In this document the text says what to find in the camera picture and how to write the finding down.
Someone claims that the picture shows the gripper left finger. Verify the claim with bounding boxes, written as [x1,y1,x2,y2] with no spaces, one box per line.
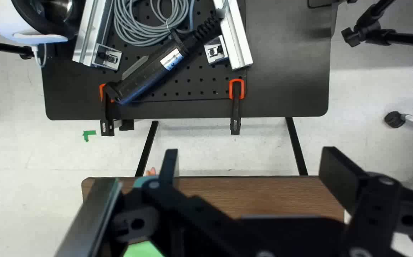
[111,149,243,257]

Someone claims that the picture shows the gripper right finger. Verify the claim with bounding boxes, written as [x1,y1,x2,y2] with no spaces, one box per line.
[318,146,413,257]

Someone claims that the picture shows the green towel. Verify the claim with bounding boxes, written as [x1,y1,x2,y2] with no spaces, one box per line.
[123,241,166,257]

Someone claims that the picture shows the chair leg with caster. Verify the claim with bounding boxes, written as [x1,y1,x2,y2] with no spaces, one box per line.
[384,111,413,130]

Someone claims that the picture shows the orange and black clamp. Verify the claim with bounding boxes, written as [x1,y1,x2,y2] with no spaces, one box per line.
[229,79,246,136]
[98,83,136,137]

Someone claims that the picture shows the black power brick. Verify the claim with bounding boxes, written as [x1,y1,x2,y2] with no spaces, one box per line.
[103,14,225,106]

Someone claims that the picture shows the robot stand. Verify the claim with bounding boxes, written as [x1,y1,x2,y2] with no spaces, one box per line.
[41,0,339,177]

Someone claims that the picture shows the coil of grey cable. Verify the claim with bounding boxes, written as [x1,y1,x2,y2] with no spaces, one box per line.
[113,0,196,47]

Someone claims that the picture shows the aluminium rail with bracket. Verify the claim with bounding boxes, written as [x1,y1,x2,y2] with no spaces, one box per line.
[204,0,254,71]
[72,0,123,70]

